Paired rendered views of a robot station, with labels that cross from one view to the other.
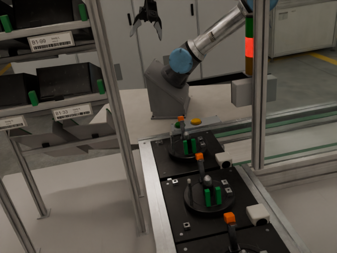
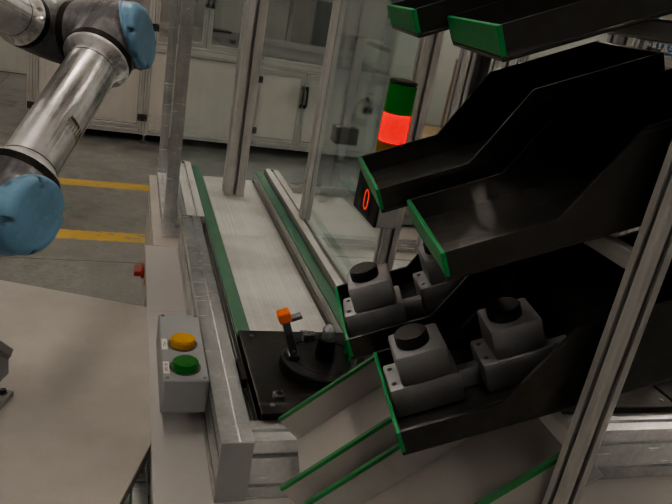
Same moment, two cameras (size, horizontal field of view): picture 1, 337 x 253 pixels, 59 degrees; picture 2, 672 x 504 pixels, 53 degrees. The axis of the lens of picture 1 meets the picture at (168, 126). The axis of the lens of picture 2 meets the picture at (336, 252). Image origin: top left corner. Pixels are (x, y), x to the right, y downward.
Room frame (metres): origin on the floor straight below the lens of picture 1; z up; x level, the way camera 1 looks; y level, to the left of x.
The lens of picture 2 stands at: (1.11, 0.86, 1.53)
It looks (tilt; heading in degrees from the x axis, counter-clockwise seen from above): 21 degrees down; 257
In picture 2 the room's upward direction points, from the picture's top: 11 degrees clockwise
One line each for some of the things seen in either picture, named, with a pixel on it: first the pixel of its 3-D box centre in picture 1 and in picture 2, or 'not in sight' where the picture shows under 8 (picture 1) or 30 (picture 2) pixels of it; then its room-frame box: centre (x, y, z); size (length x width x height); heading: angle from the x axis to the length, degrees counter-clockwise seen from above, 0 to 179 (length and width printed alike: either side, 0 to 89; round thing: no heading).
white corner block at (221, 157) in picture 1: (223, 160); not in sight; (0.79, -0.16, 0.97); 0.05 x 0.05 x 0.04; 6
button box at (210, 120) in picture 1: (196, 128); (180, 359); (1.10, -0.12, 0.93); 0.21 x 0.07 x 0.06; 96
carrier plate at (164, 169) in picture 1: (188, 153); (320, 372); (0.88, -0.06, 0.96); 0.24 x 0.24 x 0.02; 6
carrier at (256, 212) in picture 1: (208, 186); not in sight; (0.63, -0.08, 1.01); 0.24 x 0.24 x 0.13; 6
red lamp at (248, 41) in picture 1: (255, 45); (394, 127); (0.78, -0.26, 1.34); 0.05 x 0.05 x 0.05
